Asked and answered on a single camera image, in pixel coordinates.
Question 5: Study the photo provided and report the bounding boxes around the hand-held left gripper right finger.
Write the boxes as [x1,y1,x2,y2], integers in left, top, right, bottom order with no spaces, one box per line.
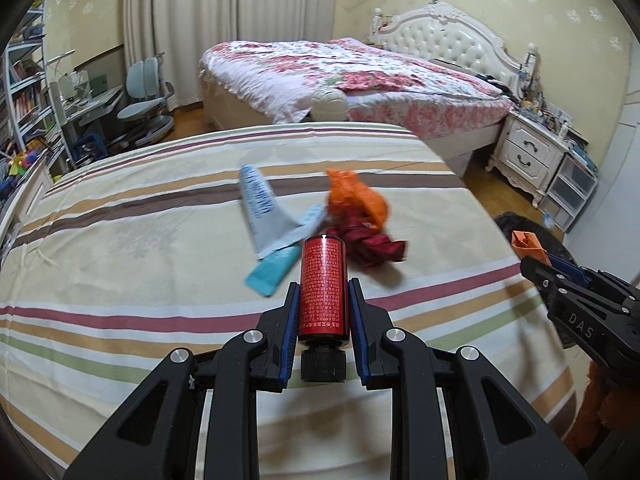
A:
[347,277,591,480]

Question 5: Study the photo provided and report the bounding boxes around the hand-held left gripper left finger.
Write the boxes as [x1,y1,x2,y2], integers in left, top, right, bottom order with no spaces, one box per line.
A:
[62,282,303,480]

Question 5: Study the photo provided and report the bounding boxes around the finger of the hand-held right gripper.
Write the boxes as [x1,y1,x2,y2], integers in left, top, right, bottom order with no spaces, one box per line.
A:
[519,256,569,317]
[550,254,640,312]

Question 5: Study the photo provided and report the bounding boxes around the orange paper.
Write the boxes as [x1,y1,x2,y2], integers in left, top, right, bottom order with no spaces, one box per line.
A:
[511,230,551,266]

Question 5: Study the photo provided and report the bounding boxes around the red bottle with black cap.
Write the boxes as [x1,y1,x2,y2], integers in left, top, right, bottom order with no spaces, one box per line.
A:
[298,235,349,384]

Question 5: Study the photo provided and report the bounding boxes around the person's right forearm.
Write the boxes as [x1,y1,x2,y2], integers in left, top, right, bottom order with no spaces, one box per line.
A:
[565,360,640,466]

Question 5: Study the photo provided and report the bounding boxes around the clear plastic drawer unit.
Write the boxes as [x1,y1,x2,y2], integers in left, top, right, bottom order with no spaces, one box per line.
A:
[545,152,598,233]

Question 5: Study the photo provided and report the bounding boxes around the dark red wrapper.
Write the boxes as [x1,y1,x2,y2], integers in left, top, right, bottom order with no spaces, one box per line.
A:
[327,210,409,272]

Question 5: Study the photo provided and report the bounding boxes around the white sliding wardrobe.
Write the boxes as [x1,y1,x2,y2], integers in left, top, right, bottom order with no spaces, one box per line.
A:
[592,105,640,286]

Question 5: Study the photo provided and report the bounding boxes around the teal books stack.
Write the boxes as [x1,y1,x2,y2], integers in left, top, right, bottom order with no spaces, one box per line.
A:
[570,135,599,171]

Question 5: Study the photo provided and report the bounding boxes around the white nightstand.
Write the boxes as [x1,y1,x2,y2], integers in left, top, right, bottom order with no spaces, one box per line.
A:
[486,110,571,208]

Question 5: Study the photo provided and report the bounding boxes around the orange plastic bag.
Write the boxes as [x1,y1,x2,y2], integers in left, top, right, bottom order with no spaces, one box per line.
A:
[326,169,390,226]

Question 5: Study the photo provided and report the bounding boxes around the white tube with blue print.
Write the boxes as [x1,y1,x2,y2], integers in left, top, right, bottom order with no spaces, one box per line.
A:
[239,164,328,261]

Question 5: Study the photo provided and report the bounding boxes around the striped tablecloth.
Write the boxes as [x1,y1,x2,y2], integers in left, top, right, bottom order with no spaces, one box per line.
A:
[0,122,588,480]

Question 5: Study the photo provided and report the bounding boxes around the clutter of small bottles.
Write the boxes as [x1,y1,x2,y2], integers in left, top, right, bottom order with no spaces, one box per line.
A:
[517,67,576,133]

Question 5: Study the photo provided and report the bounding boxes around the dark cloth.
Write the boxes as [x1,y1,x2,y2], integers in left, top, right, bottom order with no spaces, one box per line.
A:
[475,74,511,92]

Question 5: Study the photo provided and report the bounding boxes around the white bed with tufted headboard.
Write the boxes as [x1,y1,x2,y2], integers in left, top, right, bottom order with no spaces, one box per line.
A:
[200,2,542,181]

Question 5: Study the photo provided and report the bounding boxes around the floral pink quilt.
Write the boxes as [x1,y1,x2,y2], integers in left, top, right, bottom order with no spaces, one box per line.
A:
[198,37,516,141]

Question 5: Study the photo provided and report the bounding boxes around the light blue ergonomic chair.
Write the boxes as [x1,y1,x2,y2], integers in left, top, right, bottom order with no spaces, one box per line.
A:
[116,57,176,150]

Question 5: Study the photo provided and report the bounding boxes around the glass top desk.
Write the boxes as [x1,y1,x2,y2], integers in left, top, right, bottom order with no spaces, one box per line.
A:
[47,67,126,161]

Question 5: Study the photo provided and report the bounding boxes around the colourful toy pile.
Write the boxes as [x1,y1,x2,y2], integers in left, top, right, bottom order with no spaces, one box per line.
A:
[0,142,48,197]

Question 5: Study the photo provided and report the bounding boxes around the white bookshelf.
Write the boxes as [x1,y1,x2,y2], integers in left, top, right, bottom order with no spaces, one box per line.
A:
[0,0,72,171]

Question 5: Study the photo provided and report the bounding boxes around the beige pleated curtain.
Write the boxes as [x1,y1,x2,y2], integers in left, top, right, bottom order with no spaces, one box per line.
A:
[122,0,341,113]

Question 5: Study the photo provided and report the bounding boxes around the rows of books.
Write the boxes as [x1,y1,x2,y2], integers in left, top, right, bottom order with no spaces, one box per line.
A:
[0,55,57,147]

